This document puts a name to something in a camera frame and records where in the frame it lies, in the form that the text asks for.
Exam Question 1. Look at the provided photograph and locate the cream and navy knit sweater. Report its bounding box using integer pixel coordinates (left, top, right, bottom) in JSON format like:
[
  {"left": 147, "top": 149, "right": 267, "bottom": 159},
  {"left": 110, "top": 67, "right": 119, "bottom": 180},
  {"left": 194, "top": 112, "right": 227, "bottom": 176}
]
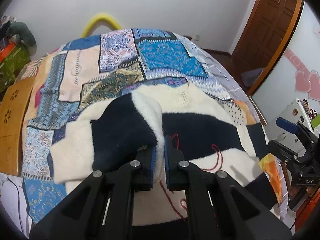
[{"left": 50, "top": 83, "right": 277, "bottom": 226}]

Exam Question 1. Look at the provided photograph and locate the orange yellow blanket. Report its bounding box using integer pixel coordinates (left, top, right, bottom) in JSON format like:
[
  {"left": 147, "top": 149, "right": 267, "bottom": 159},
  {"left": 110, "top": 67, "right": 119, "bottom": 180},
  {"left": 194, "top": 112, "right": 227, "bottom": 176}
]
[{"left": 234, "top": 99, "right": 282, "bottom": 204}]

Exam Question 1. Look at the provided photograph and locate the brown wooden door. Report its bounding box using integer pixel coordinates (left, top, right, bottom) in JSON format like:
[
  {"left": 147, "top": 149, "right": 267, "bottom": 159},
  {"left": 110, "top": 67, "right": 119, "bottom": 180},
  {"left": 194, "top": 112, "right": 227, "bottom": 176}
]
[{"left": 231, "top": 0, "right": 304, "bottom": 74}]

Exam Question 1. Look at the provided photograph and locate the wooden lap desk board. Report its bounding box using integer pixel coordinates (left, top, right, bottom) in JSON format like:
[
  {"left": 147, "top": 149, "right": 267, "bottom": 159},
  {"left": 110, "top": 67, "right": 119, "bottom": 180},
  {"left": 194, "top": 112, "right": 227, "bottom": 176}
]
[{"left": 0, "top": 77, "right": 35, "bottom": 176}]

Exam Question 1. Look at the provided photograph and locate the blue patchwork bedspread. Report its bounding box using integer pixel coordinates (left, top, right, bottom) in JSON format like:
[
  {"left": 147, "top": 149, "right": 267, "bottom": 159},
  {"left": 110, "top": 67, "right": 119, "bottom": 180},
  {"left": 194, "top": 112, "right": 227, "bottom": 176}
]
[{"left": 22, "top": 28, "right": 248, "bottom": 223}]

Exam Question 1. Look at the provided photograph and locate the green patterned storage bag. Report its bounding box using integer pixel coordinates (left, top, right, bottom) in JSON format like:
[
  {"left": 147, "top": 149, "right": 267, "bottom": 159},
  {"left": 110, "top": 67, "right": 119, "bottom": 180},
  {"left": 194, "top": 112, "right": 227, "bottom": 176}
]
[{"left": 0, "top": 45, "right": 30, "bottom": 92}]

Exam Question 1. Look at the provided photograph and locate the orange box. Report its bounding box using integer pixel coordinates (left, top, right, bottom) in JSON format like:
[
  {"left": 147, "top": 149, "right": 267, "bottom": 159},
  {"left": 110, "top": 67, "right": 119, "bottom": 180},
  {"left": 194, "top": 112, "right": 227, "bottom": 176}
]
[{"left": 0, "top": 43, "right": 16, "bottom": 62}]

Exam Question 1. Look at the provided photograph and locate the yellow curved bed headboard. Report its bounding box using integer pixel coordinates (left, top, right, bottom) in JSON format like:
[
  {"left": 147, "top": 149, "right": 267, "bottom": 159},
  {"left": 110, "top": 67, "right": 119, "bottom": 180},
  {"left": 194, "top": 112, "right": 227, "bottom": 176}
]
[{"left": 81, "top": 12, "right": 122, "bottom": 38}]

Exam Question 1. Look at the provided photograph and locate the grey plush toy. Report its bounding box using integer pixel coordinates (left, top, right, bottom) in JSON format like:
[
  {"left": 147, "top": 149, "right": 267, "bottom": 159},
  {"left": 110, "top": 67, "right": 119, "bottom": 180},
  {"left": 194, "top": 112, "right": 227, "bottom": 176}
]
[{"left": 5, "top": 22, "right": 37, "bottom": 56}]

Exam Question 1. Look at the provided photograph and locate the pink heart wall decal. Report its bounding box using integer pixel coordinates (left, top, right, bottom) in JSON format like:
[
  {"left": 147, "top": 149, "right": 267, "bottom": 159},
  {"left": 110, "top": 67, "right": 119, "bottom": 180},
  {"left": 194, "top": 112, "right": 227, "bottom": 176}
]
[{"left": 284, "top": 48, "right": 320, "bottom": 102}]

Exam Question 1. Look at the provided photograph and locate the black cable on papers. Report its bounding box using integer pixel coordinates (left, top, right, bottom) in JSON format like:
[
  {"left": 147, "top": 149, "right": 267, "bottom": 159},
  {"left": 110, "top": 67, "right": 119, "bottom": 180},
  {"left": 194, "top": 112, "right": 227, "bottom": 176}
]
[{"left": 8, "top": 175, "right": 26, "bottom": 233}]

